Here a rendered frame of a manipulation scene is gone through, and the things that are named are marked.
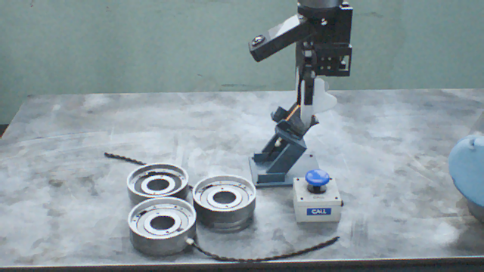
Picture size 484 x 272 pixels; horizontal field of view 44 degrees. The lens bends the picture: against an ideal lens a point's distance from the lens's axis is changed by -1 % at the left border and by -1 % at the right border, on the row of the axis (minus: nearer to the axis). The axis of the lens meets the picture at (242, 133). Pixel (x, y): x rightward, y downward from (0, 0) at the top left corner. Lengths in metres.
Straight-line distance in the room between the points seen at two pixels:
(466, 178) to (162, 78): 1.96
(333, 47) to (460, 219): 0.36
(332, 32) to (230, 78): 1.68
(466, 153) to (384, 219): 0.23
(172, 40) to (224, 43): 0.22
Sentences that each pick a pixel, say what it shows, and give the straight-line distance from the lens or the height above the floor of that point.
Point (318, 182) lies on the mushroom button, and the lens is 0.99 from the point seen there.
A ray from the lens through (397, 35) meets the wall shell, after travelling 2.71.
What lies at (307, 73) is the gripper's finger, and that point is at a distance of 1.00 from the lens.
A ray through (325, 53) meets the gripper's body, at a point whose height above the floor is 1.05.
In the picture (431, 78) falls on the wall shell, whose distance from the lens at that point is 2.83.
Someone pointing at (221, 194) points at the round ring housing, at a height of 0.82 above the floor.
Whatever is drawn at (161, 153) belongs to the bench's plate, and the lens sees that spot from 1.20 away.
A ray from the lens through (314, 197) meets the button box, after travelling 0.99.
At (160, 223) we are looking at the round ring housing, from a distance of 0.99.
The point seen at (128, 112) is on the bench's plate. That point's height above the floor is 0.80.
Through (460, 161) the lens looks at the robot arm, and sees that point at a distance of 0.88.
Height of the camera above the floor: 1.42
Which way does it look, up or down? 29 degrees down
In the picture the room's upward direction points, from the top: straight up
